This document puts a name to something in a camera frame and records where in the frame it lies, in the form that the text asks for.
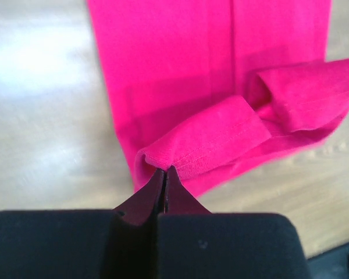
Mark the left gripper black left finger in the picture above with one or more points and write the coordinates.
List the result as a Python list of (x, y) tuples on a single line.
[(101, 243)]

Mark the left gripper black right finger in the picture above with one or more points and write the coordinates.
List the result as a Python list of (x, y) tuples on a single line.
[(193, 243)]

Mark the magenta t shirt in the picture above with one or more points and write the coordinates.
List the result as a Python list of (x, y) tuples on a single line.
[(217, 88)]

